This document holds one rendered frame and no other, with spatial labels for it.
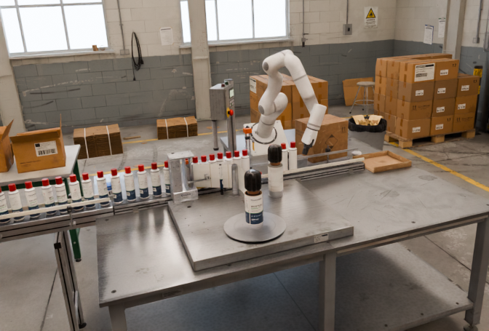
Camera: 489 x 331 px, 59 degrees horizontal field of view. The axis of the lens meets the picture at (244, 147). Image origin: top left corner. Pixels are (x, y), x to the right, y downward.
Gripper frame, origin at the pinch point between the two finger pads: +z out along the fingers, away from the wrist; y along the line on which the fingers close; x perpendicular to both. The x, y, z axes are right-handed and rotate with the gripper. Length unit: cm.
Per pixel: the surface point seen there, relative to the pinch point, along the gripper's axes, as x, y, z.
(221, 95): -65, 0, -21
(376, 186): 37.0, 32.0, 5.8
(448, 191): 68, 56, -6
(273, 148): -37.6, 30.2, -2.3
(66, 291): -124, 16, 103
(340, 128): 33.3, -19.1, -18.9
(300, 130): 10.6, -32.5, -8.8
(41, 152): -155, -113, 67
